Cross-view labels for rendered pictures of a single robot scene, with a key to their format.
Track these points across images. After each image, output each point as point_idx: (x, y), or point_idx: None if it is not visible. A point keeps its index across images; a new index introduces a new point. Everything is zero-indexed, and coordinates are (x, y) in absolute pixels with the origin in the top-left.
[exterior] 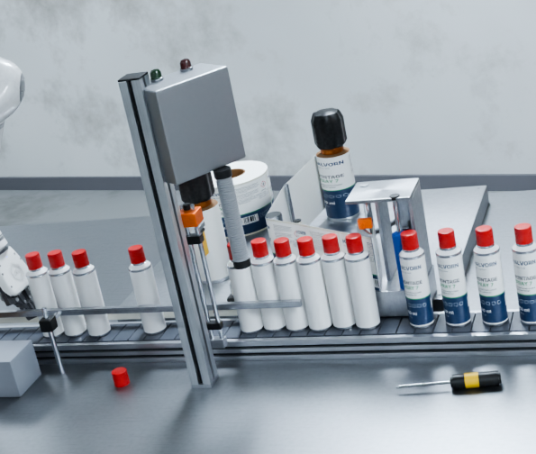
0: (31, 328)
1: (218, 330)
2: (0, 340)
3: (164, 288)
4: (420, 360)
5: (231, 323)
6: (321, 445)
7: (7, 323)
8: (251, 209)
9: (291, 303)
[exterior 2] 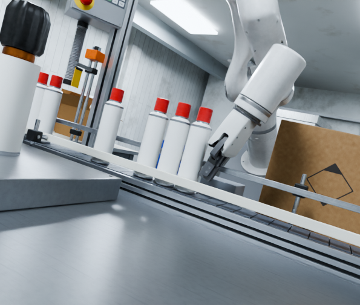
0: (210, 203)
1: (73, 135)
2: (239, 208)
3: (58, 166)
4: None
5: (48, 146)
6: (66, 147)
7: (261, 265)
8: None
9: None
